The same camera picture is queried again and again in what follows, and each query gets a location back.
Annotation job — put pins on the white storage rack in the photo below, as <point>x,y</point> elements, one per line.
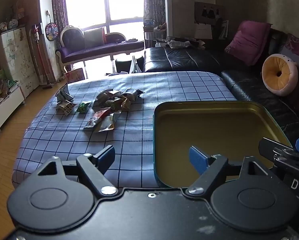
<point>154,33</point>

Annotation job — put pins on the striped picture frame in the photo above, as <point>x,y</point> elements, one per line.
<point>224,30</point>

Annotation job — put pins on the white paper bag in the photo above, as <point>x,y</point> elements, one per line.
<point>203,32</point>

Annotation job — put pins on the gold tin tray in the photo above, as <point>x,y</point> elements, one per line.
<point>214,122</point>

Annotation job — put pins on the wall poster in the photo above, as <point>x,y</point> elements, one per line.
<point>208,12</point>

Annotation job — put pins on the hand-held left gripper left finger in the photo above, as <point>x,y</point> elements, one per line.
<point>107,156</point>

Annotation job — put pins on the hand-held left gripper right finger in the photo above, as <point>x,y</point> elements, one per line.
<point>198,158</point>

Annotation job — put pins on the purple chaise longue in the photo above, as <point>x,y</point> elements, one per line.
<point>97,50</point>

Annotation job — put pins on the low white cabinet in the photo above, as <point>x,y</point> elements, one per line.
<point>7,110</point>

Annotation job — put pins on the large window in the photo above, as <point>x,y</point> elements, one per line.
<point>102,2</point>

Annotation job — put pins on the heap of books and toys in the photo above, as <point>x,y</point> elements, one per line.
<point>2,85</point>

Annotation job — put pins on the grey cushion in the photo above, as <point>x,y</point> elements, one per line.
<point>93,38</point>

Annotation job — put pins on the black ottoman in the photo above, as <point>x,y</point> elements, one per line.
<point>123,65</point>

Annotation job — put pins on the patterned magenta pillow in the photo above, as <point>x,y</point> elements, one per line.
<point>298,46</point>

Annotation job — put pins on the red stick vacuum cleaner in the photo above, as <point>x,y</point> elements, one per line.
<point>39,55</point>

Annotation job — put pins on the colourful patterned snack packet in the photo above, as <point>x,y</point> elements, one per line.
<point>65,107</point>

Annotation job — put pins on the black leather sofa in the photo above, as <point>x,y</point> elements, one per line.
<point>189,60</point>

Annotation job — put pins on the heap of papers and clothes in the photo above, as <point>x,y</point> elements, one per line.
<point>182,43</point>

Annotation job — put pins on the white open bag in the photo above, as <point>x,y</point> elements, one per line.
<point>134,66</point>

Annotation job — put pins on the pile of snack packets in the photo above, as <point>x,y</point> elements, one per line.
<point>114,100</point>

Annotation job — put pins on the patterned curtain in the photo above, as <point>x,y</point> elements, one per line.
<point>59,5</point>
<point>154,0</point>

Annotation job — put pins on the silver green snack packet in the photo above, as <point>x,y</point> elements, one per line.
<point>63,95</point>

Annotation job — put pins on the white slipper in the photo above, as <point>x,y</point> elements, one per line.
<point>122,73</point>
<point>111,74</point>

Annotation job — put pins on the donut plush cushion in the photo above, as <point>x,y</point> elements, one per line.
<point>277,75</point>

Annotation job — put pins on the white cartoon print cabinet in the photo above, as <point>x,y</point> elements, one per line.
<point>17,60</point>

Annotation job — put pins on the plain magenta pillow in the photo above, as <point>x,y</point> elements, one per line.
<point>249,42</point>

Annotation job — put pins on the red cushion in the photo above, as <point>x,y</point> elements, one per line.
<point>104,36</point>

